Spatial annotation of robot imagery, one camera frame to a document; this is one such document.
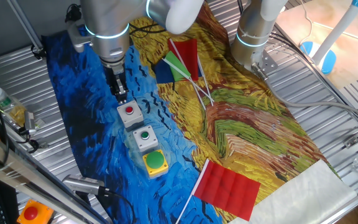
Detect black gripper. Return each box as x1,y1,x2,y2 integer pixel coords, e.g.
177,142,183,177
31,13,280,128
104,63,129,105

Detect grey box red button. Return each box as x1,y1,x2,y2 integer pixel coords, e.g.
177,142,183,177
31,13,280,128
116,100,145,131

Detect grey box small green button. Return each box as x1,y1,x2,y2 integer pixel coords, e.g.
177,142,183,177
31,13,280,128
132,124,160,153

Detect small green flag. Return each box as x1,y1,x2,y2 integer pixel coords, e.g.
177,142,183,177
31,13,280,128
162,50,214,103

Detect yellow box green mushroom button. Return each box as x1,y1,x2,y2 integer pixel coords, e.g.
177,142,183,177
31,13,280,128
142,150,170,179

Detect small red flag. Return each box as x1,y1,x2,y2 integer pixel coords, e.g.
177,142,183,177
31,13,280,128
167,38,207,111

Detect black pole clamp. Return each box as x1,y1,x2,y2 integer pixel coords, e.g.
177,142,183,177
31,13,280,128
31,45,47,60

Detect clear bottle yellow contents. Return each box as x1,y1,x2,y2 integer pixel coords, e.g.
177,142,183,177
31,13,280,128
0,86,28,128

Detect grey metal pole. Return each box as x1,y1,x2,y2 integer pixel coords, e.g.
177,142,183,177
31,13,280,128
6,0,45,53

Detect painted blue yellow cloth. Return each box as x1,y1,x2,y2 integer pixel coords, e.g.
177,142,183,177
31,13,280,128
41,1,358,224

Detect large red flag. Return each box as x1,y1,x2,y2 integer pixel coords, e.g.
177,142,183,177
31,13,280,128
175,158,262,224

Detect orange emergency stop box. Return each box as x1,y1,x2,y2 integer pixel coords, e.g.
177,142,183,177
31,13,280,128
16,198,55,224

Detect light wooden board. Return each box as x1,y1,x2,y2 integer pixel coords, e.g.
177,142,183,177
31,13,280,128
274,0,358,90

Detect white blue stand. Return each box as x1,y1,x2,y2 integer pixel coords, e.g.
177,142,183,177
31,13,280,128
299,0,358,75

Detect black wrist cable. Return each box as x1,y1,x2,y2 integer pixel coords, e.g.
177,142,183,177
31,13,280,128
128,21,168,36

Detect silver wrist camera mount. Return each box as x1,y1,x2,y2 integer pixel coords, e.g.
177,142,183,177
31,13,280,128
64,3,93,54

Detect small silver camera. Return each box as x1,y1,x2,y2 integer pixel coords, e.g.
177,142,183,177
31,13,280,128
23,110,37,136

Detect silver ribbed camera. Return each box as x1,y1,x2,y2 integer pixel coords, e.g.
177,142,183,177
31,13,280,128
62,174,106,196

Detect black camera cable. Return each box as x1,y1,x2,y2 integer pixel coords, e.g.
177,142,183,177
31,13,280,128
98,185,137,224

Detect aluminium frame bar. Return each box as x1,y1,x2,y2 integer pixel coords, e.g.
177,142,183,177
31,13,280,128
0,123,108,224

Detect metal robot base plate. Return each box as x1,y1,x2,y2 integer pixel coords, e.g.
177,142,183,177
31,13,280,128
251,49,279,75

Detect black base cable bundle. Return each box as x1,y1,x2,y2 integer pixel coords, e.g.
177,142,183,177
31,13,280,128
267,29,358,127

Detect grey corrugated hose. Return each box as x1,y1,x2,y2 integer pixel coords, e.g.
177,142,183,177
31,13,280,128
250,63,358,124

